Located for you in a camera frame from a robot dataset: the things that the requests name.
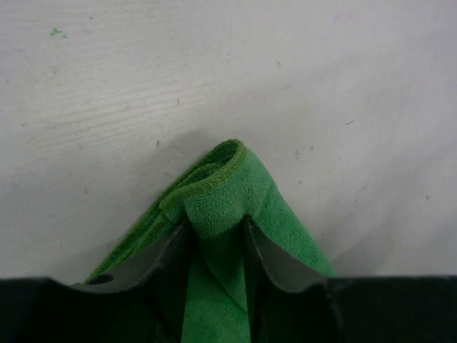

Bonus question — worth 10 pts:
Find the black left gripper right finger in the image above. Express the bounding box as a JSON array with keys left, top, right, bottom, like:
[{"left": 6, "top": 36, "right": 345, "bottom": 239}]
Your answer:
[{"left": 243, "top": 217, "right": 456, "bottom": 342}]

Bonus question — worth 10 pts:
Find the green towel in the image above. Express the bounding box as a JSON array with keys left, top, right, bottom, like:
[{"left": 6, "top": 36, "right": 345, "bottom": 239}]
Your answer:
[{"left": 95, "top": 139, "right": 334, "bottom": 342}]

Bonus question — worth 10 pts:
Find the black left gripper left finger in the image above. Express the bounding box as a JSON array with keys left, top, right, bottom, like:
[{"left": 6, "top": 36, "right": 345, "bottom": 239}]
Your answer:
[{"left": 1, "top": 219, "right": 189, "bottom": 342}]

